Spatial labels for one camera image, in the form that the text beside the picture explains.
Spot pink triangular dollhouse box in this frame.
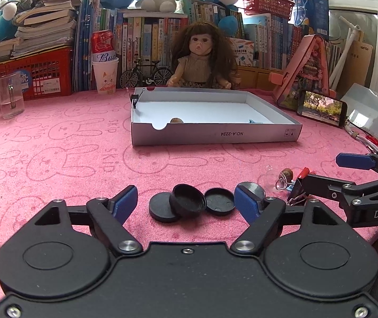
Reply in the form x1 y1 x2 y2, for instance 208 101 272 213
269 35 336 111

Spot large black binder clip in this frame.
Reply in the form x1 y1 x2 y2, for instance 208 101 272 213
275 174 308 206

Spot miniature black bicycle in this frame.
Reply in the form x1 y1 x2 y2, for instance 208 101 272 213
119 59 173 88

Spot blue penguin plush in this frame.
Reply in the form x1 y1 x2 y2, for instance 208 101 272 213
0 0 19 42

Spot black smartphone playing video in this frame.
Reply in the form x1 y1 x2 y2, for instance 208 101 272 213
297 90 347 128

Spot white paper cup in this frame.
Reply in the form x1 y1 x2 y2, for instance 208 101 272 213
93 59 118 95

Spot white pipe stand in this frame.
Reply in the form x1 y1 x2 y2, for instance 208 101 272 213
329 16 364 91

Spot stack of books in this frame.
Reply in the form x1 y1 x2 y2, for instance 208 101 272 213
11 0 86 58

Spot pink bath towel mat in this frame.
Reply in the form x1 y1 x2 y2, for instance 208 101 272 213
0 91 377 297

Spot red Budweiser can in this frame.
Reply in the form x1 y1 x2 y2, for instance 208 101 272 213
90 29 116 63

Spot brown haired doll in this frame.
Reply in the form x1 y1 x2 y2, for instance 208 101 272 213
167 21 237 90

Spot clear plastic dome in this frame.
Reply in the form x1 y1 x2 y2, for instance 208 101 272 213
258 165 282 194

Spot clear plastic folder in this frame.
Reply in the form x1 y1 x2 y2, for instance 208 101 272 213
341 83 378 139

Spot label sticker box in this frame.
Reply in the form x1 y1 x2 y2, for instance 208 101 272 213
228 38 254 67

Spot red basket on books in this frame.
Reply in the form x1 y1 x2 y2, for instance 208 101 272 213
242 0 294 20

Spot small brown hazelnut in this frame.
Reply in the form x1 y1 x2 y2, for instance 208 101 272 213
170 118 184 123

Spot clear acrylic block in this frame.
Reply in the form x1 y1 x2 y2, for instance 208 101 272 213
0 73 24 119

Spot black round lid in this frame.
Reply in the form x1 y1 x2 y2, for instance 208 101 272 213
149 192 180 223
204 187 235 216

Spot red scissors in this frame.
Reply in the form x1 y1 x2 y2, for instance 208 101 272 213
366 135 378 146

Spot white charging cable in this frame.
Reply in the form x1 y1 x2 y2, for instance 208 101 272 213
344 123 378 153

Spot red plastic basket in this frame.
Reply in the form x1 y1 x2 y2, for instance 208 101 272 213
0 47 73 100

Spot black round tin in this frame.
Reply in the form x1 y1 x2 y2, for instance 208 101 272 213
169 184 207 219

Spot white cardboard tray box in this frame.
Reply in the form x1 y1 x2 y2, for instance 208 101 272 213
130 88 302 146

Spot binder clip on tray edge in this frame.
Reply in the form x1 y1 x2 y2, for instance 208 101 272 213
126 88 145 108

